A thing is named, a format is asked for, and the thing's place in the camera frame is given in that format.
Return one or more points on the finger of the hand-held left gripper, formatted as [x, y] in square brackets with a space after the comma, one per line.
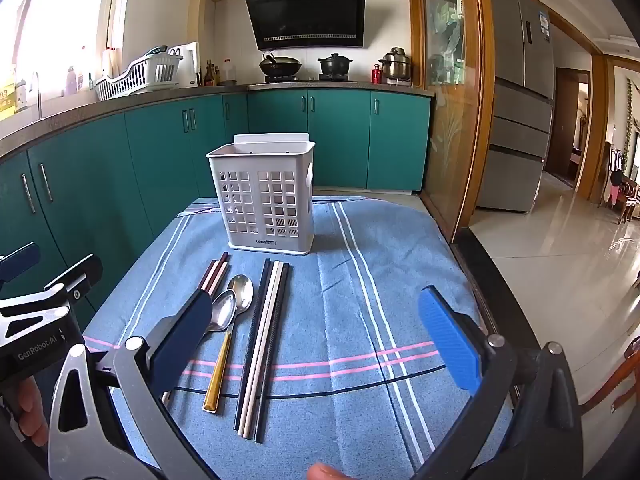
[20, 261]
[77, 280]

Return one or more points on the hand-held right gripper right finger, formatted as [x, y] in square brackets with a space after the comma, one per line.
[450, 340]

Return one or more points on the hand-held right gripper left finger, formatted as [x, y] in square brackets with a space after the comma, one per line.
[180, 342]

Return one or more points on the white chopstick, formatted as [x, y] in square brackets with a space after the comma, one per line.
[259, 340]
[265, 340]

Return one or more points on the white perforated utensil basket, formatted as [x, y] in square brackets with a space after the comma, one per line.
[260, 200]

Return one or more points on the person's left hand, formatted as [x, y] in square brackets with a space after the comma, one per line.
[32, 410]

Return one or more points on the person's right hand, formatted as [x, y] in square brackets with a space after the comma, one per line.
[325, 472]

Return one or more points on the brown chopstick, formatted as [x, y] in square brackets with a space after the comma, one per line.
[209, 275]
[220, 272]

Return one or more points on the blue striped cloth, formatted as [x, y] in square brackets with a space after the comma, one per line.
[350, 310]

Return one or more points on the teal base cabinets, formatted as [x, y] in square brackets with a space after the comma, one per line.
[150, 160]

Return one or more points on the yellow container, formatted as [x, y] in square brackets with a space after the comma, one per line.
[7, 100]

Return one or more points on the wooden chair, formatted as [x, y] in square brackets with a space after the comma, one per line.
[612, 375]

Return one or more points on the metal faucet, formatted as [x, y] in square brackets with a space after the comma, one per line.
[37, 95]

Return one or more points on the purple bottle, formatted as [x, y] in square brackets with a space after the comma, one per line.
[71, 82]

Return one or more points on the dark kitchen countertop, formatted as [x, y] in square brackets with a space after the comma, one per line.
[150, 96]

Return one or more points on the white dish rack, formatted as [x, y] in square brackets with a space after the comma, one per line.
[140, 77]

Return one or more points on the white bottle with red cap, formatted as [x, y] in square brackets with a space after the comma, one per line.
[111, 62]

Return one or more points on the white countertop appliance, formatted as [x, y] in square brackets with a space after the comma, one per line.
[189, 65]

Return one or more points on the brown wooden doorway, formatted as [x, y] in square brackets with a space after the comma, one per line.
[565, 125]

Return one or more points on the kitchen window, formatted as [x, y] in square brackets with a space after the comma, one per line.
[60, 20]

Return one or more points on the group of sauce bottles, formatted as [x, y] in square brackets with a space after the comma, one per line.
[211, 75]

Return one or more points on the wooden framed glass door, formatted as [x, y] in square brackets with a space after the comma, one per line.
[450, 85]

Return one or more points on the white plastic jug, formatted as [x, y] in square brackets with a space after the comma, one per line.
[229, 71]

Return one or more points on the silver refrigerator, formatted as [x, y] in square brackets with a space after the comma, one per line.
[520, 85]

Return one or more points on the red canister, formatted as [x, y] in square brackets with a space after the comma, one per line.
[376, 75]

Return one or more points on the stainless steel pot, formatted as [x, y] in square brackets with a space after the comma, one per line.
[396, 65]

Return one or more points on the gas stove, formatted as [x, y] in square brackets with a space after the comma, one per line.
[310, 79]

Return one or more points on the black wok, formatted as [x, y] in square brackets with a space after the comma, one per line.
[280, 66]

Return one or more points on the black lidded pot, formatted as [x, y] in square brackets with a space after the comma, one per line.
[335, 65]

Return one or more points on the black range hood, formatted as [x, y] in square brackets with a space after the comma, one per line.
[305, 15]

